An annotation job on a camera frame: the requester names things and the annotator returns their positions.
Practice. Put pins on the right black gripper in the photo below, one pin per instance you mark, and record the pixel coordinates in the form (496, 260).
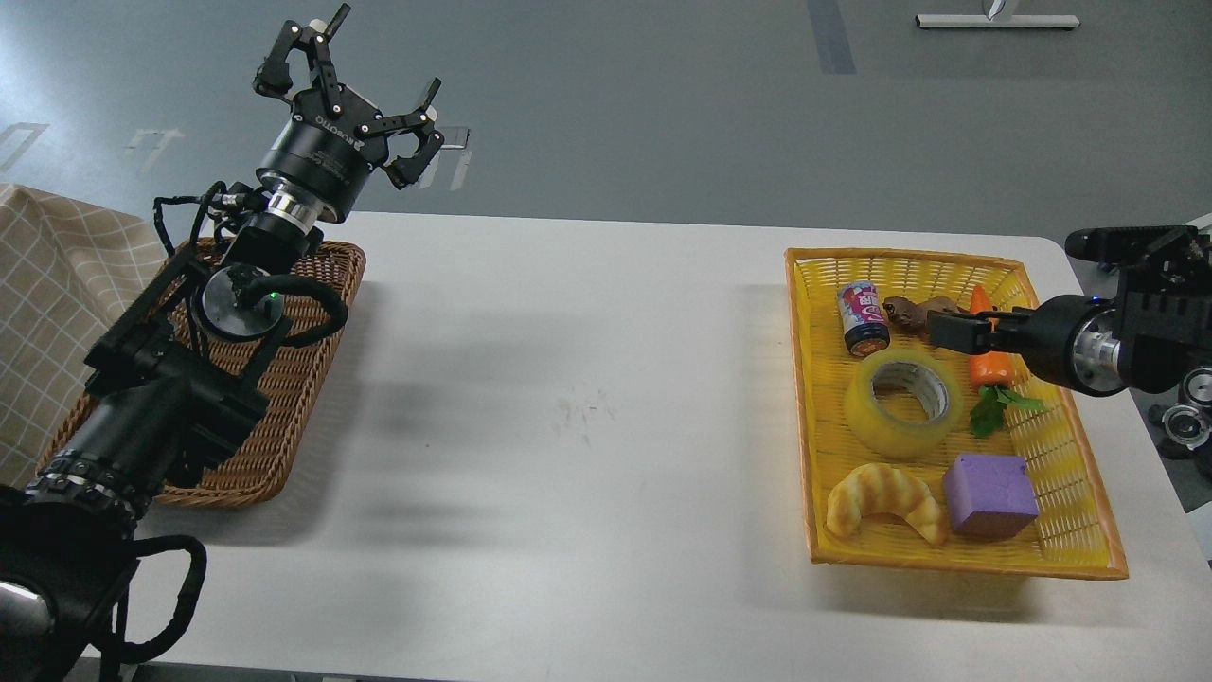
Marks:
(1069, 341)

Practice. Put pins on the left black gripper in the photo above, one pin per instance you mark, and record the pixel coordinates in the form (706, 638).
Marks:
(336, 138)

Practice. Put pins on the yellow tape roll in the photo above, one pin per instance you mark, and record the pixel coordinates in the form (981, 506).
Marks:
(929, 382)

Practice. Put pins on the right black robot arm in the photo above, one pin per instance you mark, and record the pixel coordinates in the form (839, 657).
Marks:
(1153, 335)

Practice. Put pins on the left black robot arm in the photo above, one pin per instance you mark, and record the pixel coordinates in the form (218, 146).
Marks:
(176, 379)

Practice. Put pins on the orange toy carrot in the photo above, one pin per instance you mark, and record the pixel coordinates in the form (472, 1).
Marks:
(993, 376)

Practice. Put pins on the brown toy animal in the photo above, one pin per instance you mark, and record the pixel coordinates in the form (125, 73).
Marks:
(913, 317)

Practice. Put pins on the small drink can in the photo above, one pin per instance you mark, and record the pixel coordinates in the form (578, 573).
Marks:
(865, 331)

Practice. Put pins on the yellow plastic basket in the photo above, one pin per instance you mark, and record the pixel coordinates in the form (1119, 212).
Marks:
(1075, 535)

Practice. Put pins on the purple foam block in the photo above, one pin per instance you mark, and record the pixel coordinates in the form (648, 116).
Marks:
(989, 496)

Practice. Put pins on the toy croissant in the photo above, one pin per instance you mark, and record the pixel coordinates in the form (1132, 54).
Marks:
(880, 488)

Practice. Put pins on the brown wicker basket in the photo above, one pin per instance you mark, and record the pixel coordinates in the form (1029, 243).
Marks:
(292, 384)

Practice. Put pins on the beige checkered cloth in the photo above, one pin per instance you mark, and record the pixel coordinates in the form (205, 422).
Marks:
(68, 271)

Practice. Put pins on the white stand base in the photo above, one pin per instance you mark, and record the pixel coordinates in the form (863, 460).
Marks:
(997, 15)

